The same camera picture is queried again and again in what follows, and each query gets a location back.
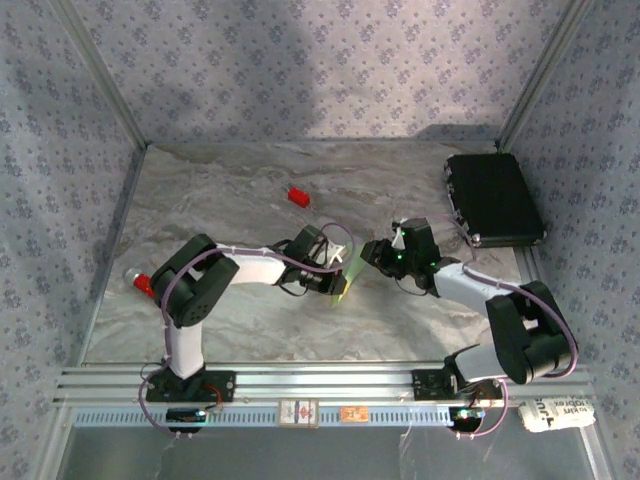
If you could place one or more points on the light green paper sheet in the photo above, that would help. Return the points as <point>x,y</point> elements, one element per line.
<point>352,270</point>

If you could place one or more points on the aluminium side rail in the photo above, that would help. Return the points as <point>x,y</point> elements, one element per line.
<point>530,270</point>
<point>115,250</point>

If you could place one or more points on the red and silver cylinder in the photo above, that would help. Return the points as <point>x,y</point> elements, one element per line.
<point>142,284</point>

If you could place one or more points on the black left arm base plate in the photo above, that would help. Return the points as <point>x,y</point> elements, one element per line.
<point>220,385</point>

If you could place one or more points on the black right controller board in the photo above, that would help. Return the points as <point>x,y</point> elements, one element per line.
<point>466,416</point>

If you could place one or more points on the white printed label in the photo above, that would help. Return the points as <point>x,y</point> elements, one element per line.
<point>299,413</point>

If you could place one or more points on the black case with silver trim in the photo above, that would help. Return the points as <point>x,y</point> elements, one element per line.
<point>492,200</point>

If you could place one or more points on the black left controller board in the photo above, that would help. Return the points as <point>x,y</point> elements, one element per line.
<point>186,416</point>

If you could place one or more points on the black controller board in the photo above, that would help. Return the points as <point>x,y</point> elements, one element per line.
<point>466,416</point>
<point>186,416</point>

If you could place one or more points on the long aluminium base rail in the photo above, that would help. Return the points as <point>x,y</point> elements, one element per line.
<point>325,385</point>

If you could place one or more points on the small red block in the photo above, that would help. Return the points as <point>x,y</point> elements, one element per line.
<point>298,196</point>

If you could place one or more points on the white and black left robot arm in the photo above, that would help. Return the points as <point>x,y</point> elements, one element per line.
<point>185,350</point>

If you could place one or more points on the aluminium frame post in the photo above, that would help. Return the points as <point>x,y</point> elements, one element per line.
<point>100,75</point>
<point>545,75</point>

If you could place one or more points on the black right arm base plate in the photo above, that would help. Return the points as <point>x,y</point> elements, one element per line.
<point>430,385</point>

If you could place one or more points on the orange printed label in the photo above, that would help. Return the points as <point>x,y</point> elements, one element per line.
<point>354,414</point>

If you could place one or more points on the grey metal sheet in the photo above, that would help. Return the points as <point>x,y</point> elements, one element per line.
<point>300,455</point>

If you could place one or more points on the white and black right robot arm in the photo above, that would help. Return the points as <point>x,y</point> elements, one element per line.
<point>465,285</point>

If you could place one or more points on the white printed paper roll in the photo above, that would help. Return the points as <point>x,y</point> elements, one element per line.
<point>557,414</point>

